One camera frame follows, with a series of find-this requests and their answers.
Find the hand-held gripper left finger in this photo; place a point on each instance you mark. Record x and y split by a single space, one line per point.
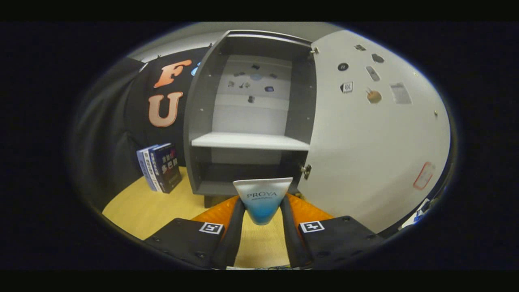
190 241

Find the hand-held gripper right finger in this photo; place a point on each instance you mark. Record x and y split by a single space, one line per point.
340 239

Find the blue white cosmetic tube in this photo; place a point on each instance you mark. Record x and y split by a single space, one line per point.
262 202

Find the beige cabinet door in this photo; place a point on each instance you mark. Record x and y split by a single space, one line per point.
373 154

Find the white side desk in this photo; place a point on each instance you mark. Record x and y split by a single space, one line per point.
413 217

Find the metal door hinge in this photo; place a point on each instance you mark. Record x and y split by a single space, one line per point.
306 171

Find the dark blue book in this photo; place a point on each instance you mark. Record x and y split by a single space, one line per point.
169 166

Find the white spine book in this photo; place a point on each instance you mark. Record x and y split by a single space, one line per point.
150 168

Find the light blue book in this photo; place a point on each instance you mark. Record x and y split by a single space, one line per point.
142 166

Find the white cabinet shelf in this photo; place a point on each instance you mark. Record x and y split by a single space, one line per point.
249 140

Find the black backdrop cloth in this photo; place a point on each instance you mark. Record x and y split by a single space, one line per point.
117 134

